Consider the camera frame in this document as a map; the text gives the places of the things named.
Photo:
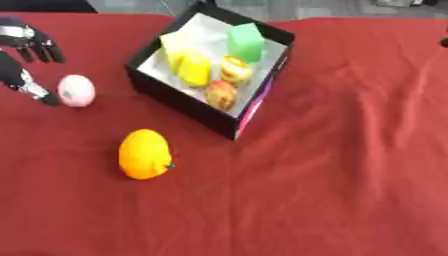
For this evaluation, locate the dark object at edge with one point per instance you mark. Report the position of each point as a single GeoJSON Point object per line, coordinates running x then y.
{"type": "Point", "coordinates": [444, 42]}

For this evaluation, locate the striped orange toy bun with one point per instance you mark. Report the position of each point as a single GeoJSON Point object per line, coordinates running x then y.
{"type": "Point", "coordinates": [221, 95]}

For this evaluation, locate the yellow toy fruit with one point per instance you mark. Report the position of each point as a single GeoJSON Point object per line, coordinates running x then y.
{"type": "Point", "coordinates": [194, 70]}

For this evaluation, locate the green block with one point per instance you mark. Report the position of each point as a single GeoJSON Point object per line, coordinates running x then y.
{"type": "Point", "coordinates": [245, 41]}

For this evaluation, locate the black box white inside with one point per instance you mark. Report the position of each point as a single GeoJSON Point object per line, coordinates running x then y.
{"type": "Point", "coordinates": [175, 96]}

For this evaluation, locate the striped yellow toy bun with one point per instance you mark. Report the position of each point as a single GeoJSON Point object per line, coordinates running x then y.
{"type": "Point", "coordinates": [235, 70]}

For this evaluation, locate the pale yellow block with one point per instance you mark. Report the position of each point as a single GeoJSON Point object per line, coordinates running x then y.
{"type": "Point", "coordinates": [173, 50]}

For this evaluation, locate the pink round ball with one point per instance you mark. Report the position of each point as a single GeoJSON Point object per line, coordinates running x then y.
{"type": "Point", "coordinates": [76, 90]}

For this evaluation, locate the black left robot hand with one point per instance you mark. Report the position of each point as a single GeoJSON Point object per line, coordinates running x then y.
{"type": "Point", "coordinates": [35, 41]}

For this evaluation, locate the orange toy fruit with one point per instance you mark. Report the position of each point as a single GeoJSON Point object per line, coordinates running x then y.
{"type": "Point", "coordinates": [143, 155]}

